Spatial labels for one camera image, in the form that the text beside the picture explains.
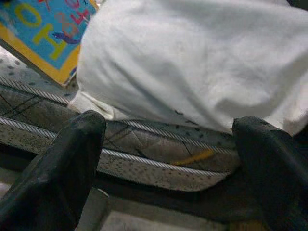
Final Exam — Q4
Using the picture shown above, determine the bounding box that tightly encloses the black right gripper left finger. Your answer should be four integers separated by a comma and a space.
0, 110, 107, 231

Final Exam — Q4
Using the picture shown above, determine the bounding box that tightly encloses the white quilted mattress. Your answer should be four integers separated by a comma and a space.
0, 45, 243, 193

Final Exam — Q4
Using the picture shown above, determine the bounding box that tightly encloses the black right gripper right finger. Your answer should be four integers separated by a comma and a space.
231, 116, 308, 231

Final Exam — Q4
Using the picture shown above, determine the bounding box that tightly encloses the blue yellow children's book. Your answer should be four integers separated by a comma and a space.
0, 0, 100, 87

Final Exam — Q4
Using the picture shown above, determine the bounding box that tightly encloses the white pillow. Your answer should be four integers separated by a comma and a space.
68, 0, 308, 136

